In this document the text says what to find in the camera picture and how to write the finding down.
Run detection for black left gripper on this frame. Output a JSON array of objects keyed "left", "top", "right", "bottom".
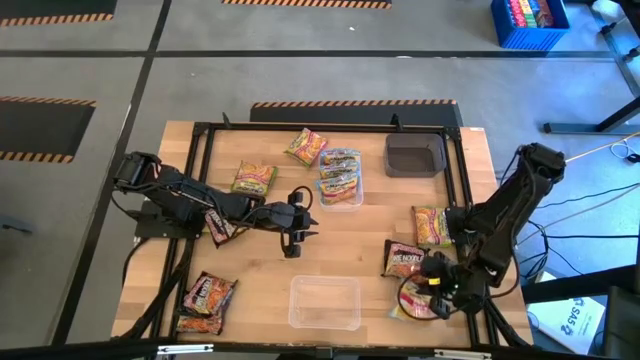
[{"left": 266, "top": 191, "right": 320, "bottom": 260}]

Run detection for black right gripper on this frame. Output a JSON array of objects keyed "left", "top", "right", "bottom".
[{"left": 422, "top": 252, "right": 481, "bottom": 321}]

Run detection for black fire noodle pack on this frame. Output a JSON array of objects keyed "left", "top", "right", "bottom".
[
  {"left": 203, "top": 208, "right": 250, "bottom": 250},
  {"left": 174, "top": 312, "right": 225, "bottom": 337},
  {"left": 382, "top": 238, "right": 427, "bottom": 281},
  {"left": 181, "top": 270, "right": 239, "bottom": 318}
]

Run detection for pink chili ramen noodle pack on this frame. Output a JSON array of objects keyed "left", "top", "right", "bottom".
[
  {"left": 229, "top": 159, "right": 280, "bottom": 198},
  {"left": 411, "top": 204, "right": 454, "bottom": 250}
]

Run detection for clear plastic bin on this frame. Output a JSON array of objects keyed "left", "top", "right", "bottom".
[
  {"left": 287, "top": 274, "right": 362, "bottom": 332},
  {"left": 315, "top": 147, "right": 365, "bottom": 213}
]

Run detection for grey plastic bin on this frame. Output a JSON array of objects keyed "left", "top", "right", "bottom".
[{"left": 383, "top": 132, "right": 448, "bottom": 179}]

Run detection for yellow-green snack packet top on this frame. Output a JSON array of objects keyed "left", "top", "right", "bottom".
[{"left": 283, "top": 127, "right": 329, "bottom": 169}]

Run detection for black hazard-striped floor mat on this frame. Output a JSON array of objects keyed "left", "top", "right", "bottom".
[
  {"left": 0, "top": 95, "right": 97, "bottom": 165},
  {"left": 222, "top": 0, "right": 394, "bottom": 10},
  {"left": 249, "top": 98, "right": 464, "bottom": 129},
  {"left": 0, "top": 0, "right": 119, "bottom": 29}
]

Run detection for black metal beam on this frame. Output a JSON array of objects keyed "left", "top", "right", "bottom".
[{"left": 521, "top": 263, "right": 640, "bottom": 305}]

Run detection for white cardboard box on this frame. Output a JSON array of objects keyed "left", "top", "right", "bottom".
[{"left": 527, "top": 296, "right": 607, "bottom": 356}]

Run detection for dark grey case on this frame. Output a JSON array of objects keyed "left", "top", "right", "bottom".
[{"left": 602, "top": 285, "right": 640, "bottom": 360}]

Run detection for blue plastic crate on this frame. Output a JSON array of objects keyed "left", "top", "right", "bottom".
[{"left": 490, "top": 0, "right": 572, "bottom": 51}]

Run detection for red box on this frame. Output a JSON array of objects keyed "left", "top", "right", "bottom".
[{"left": 507, "top": 0, "right": 525, "bottom": 29}]

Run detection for yellow green box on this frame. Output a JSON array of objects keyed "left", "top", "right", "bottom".
[{"left": 519, "top": 0, "right": 539, "bottom": 29}]

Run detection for brown box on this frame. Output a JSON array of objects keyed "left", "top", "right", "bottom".
[{"left": 536, "top": 0, "right": 556, "bottom": 29}]

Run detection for white object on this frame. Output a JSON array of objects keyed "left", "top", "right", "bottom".
[{"left": 592, "top": 0, "right": 622, "bottom": 21}]

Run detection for silver aluminium bracket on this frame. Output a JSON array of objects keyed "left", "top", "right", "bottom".
[
  {"left": 157, "top": 343, "right": 215, "bottom": 356},
  {"left": 433, "top": 348, "right": 494, "bottom": 360}
]

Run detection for black aluminium table frame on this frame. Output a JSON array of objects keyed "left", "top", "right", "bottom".
[{"left": 112, "top": 112, "right": 534, "bottom": 360}]

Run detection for black floor cable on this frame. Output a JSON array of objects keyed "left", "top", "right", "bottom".
[{"left": 519, "top": 230, "right": 640, "bottom": 281}]

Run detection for yellow floor cable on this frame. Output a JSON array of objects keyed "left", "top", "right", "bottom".
[{"left": 564, "top": 131, "right": 640, "bottom": 164}]

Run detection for black desk leg frame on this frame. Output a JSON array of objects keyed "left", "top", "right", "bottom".
[{"left": 543, "top": 0, "right": 640, "bottom": 136}]

